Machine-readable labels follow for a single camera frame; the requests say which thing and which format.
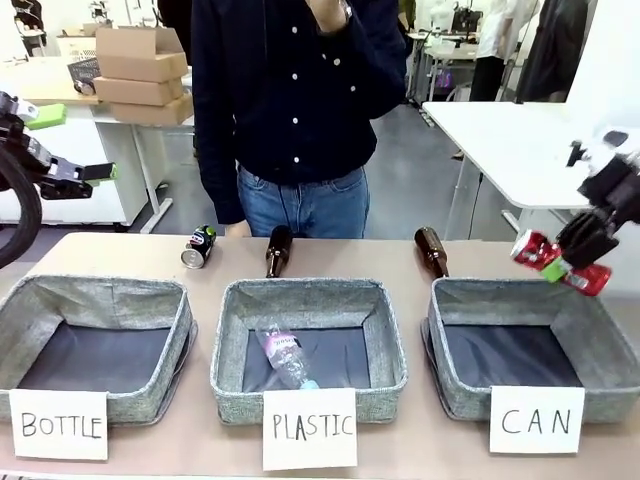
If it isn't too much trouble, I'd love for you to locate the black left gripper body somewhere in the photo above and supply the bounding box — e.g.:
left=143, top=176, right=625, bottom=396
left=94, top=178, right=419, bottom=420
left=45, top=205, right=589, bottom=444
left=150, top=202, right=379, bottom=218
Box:
left=0, top=91, right=52, bottom=187

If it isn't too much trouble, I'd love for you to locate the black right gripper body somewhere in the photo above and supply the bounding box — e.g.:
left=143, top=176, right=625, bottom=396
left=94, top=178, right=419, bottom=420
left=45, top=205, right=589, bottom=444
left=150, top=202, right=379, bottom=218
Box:
left=576, top=153, right=640, bottom=227

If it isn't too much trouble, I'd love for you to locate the crushed red soda can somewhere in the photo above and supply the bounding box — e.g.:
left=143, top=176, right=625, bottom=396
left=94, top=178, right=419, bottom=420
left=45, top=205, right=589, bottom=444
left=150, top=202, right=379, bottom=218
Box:
left=509, top=229, right=614, bottom=298

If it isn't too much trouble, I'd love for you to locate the person's right forearm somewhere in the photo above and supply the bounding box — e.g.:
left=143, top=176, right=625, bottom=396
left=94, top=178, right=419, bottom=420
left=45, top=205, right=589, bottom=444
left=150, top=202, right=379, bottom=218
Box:
left=191, top=94, right=247, bottom=226

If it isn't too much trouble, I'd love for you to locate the person's left forearm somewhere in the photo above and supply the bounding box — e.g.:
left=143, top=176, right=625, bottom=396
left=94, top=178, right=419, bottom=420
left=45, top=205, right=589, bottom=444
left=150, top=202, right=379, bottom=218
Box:
left=315, top=12, right=409, bottom=121

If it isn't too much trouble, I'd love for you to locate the black plastic mesh basket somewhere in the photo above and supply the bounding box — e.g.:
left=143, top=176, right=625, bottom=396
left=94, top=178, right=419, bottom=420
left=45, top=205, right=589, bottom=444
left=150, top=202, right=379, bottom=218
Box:
left=65, top=56, right=102, bottom=96

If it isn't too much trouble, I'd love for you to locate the grey fabric basket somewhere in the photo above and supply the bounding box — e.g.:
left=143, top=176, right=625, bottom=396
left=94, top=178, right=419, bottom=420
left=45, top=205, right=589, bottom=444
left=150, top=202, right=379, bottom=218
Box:
left=0, top=274, right=200, bottom=425
left=421, top=276, right=640, bottom=421
left=209, top=278, right=410, bottom=425

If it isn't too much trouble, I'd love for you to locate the black soda can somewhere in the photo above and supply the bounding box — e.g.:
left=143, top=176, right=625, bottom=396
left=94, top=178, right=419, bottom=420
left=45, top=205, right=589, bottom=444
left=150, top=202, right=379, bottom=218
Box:
left=180, top=224, right=218, bottom=270

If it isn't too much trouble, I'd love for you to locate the paper sign reading can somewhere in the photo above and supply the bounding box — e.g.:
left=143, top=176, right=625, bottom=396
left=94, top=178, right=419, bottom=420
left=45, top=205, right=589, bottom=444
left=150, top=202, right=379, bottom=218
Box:
left=488, top=385, right=587, bottom=455

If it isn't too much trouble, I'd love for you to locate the person's left hand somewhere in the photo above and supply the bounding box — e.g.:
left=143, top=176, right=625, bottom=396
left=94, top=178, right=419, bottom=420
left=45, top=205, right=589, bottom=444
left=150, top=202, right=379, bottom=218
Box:
left=305, top=0, right=351, bottom=35

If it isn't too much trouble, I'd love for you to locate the white desk with drawers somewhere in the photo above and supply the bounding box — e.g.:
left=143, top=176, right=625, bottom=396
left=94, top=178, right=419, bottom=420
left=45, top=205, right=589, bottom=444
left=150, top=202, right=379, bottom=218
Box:
left=0, top=53, right=197, bottom=235

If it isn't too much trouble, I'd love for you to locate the white storage box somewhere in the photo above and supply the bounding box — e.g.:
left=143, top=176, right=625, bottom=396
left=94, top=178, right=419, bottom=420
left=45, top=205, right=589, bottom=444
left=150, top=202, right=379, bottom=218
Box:
left=56, top=34, right=99, bottom=59

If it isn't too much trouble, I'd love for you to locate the flat cardboard box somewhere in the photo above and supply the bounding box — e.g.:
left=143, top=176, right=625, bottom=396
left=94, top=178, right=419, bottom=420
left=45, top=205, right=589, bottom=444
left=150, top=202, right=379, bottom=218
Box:
left=92, top=74, right=186, bottom=108
left=109, top=92, right=196, bottom=127

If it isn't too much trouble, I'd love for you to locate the white table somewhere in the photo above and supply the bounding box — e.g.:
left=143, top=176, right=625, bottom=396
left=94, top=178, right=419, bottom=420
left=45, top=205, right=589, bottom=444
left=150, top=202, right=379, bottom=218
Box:
left=421, top=100, right=609, bottom=237

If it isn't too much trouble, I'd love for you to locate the open cardboard box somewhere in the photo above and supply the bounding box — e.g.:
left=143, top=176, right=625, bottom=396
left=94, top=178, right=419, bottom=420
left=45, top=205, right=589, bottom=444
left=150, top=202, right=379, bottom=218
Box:
left=94, top=25, right=190, bottom=84

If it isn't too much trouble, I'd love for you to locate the brown glass bottle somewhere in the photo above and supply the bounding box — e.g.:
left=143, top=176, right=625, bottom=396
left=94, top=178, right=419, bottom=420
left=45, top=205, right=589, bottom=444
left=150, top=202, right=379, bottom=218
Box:
left=413, top=226, right=452, bottom=279
left=264, top=224, right=295, bottom=280

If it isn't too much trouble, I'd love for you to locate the dark hanging coat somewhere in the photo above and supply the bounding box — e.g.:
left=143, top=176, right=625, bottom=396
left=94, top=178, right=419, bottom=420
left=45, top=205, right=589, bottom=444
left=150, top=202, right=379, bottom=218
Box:
left=514, top=0, right=599, bottom=105

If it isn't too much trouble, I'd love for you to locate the person in white shirt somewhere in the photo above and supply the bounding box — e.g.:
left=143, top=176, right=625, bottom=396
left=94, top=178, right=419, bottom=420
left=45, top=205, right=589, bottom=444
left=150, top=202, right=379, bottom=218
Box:
left=468, top=0, right=519, bottom=103

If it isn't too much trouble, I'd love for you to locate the white background desk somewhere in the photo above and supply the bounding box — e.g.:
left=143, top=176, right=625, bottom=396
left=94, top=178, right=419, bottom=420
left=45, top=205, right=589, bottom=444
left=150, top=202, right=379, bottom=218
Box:
left=407, top=29, right=501, bottom=107

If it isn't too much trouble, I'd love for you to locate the person in dark blue shirt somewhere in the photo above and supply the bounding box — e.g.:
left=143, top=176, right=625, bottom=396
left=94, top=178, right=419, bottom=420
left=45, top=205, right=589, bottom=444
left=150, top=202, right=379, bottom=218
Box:
left=189, top=0, right=409, bottom=240

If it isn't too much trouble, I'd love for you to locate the paper sign reading bottle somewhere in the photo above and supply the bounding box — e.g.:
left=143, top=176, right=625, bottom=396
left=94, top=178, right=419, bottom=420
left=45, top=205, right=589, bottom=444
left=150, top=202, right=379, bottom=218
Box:
left=8, top=388, right=110, bottom=460

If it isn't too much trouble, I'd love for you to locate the clear plastic bottle pink label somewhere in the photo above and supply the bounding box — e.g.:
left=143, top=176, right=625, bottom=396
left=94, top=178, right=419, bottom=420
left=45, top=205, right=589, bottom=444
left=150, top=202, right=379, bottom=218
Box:
left=255, top=323, right=322, bottom=392

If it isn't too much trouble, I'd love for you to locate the paper sign reading plastic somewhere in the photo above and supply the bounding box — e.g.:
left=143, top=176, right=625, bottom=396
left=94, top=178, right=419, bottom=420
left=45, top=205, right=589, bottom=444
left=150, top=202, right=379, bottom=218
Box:
left=261, top=387, right=360, bottom=472

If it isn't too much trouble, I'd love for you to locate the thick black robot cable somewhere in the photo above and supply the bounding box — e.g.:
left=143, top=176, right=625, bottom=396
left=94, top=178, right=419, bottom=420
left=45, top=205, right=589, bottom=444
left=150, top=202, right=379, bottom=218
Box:
left=0, top=144, right=43, bottom=271

